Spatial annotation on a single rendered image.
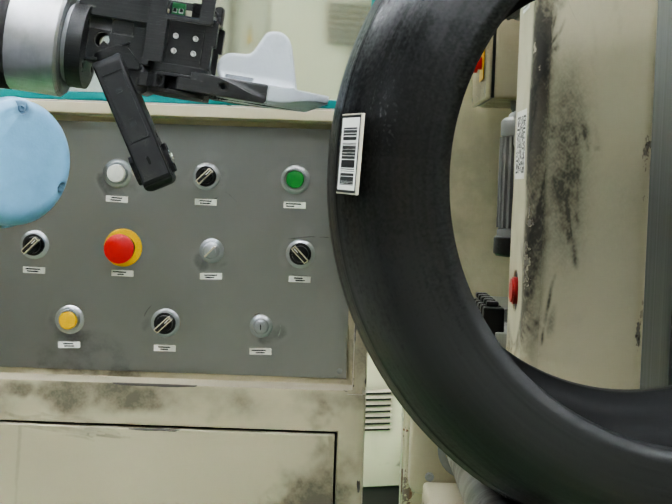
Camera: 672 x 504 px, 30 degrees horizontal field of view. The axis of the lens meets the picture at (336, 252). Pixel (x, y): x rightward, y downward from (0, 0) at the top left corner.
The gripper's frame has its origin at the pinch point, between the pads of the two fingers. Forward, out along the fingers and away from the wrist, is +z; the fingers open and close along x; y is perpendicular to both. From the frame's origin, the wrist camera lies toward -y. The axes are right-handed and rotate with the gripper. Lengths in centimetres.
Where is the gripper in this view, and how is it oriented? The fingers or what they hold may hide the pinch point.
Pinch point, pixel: (311, 106)
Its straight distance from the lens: 103.7
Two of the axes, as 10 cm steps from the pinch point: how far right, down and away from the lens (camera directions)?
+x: 0.1, -0.5, 10.0
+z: 9.9, 1.6, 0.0
